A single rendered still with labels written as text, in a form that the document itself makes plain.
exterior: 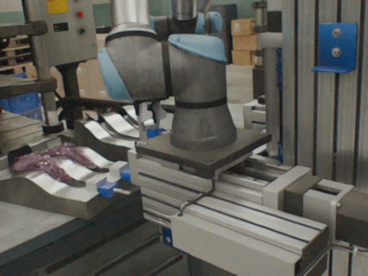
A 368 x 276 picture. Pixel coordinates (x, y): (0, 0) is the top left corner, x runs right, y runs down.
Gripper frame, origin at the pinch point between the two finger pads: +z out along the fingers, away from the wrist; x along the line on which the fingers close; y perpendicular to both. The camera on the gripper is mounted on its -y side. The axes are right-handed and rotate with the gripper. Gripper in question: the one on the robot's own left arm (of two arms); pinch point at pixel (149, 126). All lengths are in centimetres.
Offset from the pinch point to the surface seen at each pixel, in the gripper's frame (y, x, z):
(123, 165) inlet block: 6.0, -15.9, 9.5
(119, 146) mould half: -8.5, -6.6, 6.0
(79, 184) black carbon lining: 0.1, -28.0, 13.5
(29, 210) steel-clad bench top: -7.7, -40.3, 19.3
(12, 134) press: -92, -8, 4
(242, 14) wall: -408, 593, -137
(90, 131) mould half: -24.5, -7.1, 1.2
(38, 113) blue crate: -374, 143, 9
